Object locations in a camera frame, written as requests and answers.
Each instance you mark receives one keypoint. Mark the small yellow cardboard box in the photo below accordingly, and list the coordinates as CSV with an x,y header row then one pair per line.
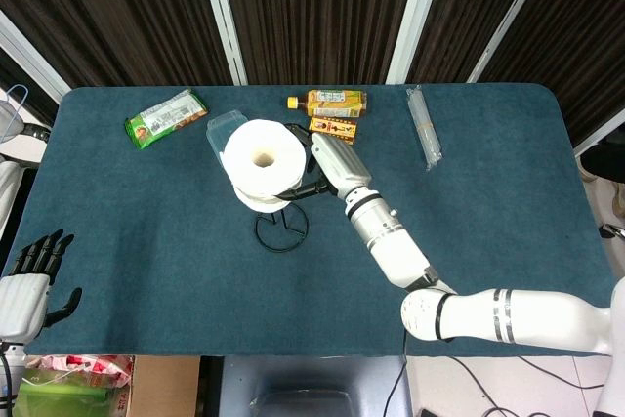
x,y
337,129

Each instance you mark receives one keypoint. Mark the clear plastic container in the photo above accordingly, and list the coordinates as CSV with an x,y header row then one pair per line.
x,y
220,129

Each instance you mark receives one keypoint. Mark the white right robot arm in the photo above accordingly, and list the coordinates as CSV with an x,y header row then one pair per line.
x,y
390,236

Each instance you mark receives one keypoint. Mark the brown cardboard box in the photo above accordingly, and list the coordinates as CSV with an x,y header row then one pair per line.
x,y
166,387

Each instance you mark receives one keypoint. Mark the white rounded appliance body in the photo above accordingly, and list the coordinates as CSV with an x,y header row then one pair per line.
x,y
10,192

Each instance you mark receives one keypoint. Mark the pink patterned plastic bag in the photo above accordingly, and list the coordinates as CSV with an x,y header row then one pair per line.
x,y
93,368

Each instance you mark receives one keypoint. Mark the green plastic bag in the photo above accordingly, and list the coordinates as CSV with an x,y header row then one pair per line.
x,y
63,397

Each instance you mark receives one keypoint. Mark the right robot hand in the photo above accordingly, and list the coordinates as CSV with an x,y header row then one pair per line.
x,y
339,163

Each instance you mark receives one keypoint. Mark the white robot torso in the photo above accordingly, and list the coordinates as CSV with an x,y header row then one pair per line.
x,y
616,378

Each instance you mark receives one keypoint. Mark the green snack packet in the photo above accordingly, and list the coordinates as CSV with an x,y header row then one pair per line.
x,y
161,119

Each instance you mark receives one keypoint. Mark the blue table cloth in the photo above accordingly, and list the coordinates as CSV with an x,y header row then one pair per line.
x,y
171,265

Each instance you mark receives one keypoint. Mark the white partition frame post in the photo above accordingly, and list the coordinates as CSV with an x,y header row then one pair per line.
x,y
222,16
415,21
600,136
508,16
29,58

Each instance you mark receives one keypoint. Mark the tea bottle with yellow label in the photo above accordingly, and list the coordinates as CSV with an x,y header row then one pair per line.
x,y
337,102

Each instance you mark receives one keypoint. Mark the bundle of clear plastic tubes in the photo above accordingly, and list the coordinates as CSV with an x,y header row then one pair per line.
x,y
424,124

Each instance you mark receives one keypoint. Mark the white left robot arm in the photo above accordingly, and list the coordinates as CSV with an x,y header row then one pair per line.
x,y
10,347

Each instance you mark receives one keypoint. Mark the brown pleated partition panel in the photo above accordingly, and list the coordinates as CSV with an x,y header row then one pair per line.
x,y
122,12
317,12
576,46
469,7

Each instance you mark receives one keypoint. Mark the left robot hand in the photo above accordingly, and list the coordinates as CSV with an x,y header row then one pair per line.
x,y
24,304

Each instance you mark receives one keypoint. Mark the black rounded seat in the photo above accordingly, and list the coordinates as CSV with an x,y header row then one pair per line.
x,y
605,158

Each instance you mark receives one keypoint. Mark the white toilet paper roll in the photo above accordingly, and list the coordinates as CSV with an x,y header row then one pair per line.
x,y
244,143

